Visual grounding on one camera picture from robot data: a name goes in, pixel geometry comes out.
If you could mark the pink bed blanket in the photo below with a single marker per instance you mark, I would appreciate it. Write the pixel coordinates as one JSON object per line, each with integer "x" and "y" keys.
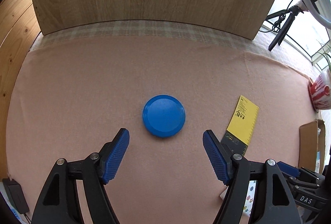
{"x": 73, "y": 96}

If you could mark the pine wood headboard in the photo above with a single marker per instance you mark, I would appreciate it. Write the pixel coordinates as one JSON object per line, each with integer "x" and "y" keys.
{"x": 19, "y": 29}

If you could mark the black tripod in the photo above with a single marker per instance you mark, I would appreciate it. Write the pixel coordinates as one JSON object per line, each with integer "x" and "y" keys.
{"x": 282, "y": 24}

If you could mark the green spider plant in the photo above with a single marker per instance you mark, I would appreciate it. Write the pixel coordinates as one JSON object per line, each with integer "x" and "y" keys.
{"x": 325, "y": 53}

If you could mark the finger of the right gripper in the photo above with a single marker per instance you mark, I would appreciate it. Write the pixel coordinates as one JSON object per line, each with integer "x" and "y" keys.
{"x": 288, "y": 170}

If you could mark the yellow black ruler card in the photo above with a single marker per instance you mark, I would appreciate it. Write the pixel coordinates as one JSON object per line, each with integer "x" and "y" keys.
{"x": 239, "y": 132}

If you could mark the blue round tin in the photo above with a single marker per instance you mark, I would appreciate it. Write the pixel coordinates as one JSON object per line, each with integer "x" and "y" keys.
{"x": 163, "y": 116}

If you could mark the patterned tissue pack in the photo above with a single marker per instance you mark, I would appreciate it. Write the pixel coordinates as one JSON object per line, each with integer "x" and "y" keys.
{"x": 249, "y": 198}

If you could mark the cardboard box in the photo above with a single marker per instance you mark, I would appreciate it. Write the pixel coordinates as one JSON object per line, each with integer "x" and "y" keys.
{"x": 312, "y": 146}

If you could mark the black charger brick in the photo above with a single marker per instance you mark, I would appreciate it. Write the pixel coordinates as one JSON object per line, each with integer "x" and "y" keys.
{"x": 15, "y": 194}

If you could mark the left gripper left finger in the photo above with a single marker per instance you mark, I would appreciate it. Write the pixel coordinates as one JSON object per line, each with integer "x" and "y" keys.
{"x": 58, "y": 201}

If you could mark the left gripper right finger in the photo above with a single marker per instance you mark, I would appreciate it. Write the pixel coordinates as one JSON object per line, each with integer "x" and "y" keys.
{"x": 272, "y": 202}

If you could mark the red white flower pot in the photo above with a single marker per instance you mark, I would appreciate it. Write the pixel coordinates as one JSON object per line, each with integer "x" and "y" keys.
{"x": 319, "y": 91}

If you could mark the white power strip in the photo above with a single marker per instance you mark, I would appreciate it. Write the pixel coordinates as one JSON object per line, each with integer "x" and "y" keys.
{"x": 18, "y": 216}

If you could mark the plaid bed sheet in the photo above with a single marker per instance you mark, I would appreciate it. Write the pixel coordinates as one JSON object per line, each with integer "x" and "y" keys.
{"x": 259, "y": 45}

